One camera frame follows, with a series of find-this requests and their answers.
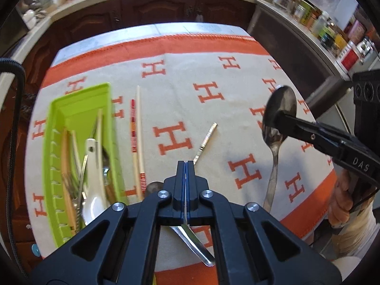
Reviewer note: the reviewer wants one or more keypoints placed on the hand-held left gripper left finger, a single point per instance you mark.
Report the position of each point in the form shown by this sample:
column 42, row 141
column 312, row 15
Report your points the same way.
column 181, row 181

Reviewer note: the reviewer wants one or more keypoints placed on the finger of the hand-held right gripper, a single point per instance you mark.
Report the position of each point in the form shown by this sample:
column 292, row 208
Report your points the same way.
column 344, row 135
column 302, row 132

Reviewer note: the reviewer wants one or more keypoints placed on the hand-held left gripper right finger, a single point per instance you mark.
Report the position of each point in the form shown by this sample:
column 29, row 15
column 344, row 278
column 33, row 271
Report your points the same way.
column 190, row 181

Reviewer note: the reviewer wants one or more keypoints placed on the large metal spoon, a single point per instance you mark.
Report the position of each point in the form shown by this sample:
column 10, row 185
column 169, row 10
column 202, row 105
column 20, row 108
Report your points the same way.
column 282, row 101

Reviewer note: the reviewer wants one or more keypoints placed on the plain brown wooden chopstick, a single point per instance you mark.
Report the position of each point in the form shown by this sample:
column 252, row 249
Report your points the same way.
column 66, row 160

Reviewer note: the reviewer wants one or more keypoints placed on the green plastic utensil tray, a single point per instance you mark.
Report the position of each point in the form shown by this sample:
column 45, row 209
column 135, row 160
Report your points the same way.
column 53, row 124

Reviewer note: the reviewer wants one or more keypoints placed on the person's right forearm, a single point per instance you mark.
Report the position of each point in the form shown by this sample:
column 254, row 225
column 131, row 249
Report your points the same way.
column 359, row 234

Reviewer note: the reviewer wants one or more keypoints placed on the person's right hand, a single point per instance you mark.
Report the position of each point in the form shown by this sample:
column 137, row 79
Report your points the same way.
column 340, row 199

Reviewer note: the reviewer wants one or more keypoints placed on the pale chopstick long red stripes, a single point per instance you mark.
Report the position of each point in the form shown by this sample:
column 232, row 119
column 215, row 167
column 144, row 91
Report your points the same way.
column 133, row 124

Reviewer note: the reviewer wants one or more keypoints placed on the dark built-in appliance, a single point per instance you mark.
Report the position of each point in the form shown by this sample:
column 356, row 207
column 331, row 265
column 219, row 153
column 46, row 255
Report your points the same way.
column 297, row 44

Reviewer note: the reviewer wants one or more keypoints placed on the white ceramic spoon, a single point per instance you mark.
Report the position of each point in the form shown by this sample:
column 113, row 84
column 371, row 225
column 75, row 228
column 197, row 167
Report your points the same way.
column 93, row 184

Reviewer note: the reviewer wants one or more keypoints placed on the orange and grey printed blanket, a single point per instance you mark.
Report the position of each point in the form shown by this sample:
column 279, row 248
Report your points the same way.
column 193, row 74

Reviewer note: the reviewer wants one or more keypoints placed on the row of condiment jars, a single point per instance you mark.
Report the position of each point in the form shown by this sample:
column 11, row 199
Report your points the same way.
column 314, row 14

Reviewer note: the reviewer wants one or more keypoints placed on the brown wooden kitchen cabinets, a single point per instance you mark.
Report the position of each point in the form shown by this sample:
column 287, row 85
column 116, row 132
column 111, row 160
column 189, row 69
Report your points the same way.
column 148, row 9

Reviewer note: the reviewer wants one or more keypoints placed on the white kitchen countertop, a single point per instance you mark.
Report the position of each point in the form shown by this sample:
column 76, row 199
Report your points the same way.
column 89, row 1

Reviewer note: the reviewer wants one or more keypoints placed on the white ceramic dishes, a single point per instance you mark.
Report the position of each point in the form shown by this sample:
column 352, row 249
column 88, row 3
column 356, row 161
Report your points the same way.
column 29, row 16

